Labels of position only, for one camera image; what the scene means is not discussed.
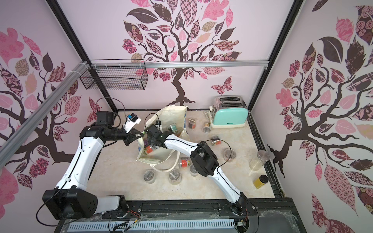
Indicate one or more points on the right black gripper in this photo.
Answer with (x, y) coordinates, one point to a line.
(152, 134)

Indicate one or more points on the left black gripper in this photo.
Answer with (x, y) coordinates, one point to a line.
(132, 136)

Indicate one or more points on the cream canvas tote bag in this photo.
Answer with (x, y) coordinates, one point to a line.
(162, 120)

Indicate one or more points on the clear seed jar grey lid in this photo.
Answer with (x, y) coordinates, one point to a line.
(149, 176)

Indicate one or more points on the clear seed jar striped lid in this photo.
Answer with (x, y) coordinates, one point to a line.
(175, 177)

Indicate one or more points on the clear seed jar dark lid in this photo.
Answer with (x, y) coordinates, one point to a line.
(193, 171)

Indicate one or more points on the tan seed jar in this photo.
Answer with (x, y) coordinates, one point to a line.
(206, 127)

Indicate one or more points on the clear jar sandy contents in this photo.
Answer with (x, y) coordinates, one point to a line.
(261, 158)

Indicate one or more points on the yellow label seed jar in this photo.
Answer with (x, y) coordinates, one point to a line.
(260, 181)

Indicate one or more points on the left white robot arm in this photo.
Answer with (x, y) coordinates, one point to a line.
(70, 199)

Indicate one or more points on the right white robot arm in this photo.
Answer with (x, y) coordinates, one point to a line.
(206, 164)

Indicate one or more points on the red label seed jar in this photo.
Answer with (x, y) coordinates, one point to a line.
(148, 149)

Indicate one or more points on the green label seed jar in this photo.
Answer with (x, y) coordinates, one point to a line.
(173, 128)

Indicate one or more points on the mint green toaster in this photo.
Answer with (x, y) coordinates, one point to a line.
(228, 111)

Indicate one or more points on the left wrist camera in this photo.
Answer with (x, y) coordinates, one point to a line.
(131, 121)

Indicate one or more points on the black wire basket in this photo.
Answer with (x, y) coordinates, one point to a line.
(116, 74)

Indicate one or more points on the white slotted cable duct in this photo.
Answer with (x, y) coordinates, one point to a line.
(153, 226)

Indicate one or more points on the aluminium rail back wall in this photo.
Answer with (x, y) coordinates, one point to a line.
(190, 64)

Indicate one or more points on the aluminium rail wall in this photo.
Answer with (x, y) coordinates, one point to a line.
(190, 64)
(10, 147)

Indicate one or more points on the black base frame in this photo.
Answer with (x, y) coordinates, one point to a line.
(271, 216)

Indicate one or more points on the aluminium rail left wall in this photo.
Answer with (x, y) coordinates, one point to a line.
(10, 147)

